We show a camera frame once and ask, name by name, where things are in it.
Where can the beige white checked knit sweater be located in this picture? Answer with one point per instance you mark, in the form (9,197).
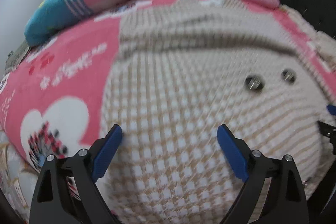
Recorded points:
(193,183)

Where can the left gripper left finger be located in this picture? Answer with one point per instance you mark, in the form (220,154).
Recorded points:
(66,190)

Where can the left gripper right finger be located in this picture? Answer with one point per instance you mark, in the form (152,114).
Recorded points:
(285,200)

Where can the pink floral bed sheet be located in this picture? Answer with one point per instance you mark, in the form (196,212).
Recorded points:
(65,95)

